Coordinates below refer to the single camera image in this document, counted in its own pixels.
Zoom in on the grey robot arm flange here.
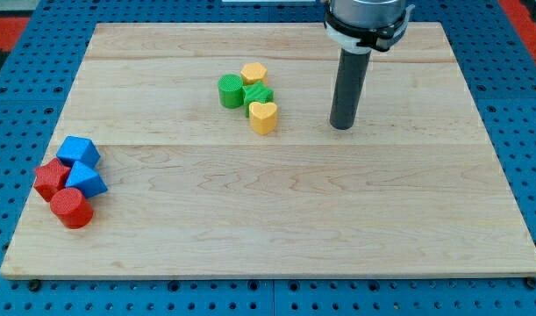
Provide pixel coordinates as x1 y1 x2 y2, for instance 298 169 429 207
324 0 416 54

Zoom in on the yellow heart block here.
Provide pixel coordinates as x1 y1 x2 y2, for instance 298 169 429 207
248 102 278 135

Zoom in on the light wooden board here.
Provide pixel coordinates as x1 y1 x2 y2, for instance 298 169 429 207
0 22 536 280

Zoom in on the green star block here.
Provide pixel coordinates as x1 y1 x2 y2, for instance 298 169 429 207
242 82 274 118

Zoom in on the green cylinder block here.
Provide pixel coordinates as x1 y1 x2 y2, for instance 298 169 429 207
218 74 244 109

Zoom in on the yellow hexagon block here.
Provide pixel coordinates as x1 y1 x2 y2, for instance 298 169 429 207
240 62 268 85

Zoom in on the dark grey cylindrical pointer rod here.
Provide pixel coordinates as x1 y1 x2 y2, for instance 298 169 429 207
329 49 370 130

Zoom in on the blue triangle block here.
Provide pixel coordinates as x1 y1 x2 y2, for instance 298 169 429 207
65 162 108 198

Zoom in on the blue cube block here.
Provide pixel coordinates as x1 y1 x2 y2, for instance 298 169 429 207
56 135 100 168

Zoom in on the red cylinder block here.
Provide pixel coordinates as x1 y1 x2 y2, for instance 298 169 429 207
49 187 94 229

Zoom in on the red star block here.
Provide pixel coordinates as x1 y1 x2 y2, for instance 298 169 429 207
33 158 71 202

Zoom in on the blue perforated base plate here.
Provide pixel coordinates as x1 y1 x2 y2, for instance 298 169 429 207
0 1 536 315

